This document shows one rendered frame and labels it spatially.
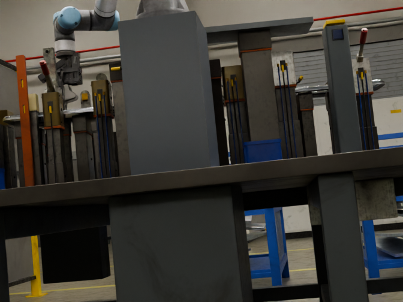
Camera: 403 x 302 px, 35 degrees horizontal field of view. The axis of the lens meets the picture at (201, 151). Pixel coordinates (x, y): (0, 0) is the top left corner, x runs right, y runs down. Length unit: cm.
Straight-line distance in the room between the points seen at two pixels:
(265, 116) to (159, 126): 51
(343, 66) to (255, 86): 28
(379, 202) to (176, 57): 129
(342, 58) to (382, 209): 78
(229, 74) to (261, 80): 20
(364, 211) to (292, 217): 746
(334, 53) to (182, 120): 68
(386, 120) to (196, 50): 872
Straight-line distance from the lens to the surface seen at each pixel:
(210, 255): 152
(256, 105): 202
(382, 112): 1025
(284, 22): 205
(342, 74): 207
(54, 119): 224
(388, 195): 265
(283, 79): 220
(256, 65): 204
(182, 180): 144
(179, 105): 159
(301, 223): 1008
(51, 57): 232
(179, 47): 162
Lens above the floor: 61
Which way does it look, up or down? 5 degrees up
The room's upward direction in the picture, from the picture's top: 6 degrees counter-clockwise
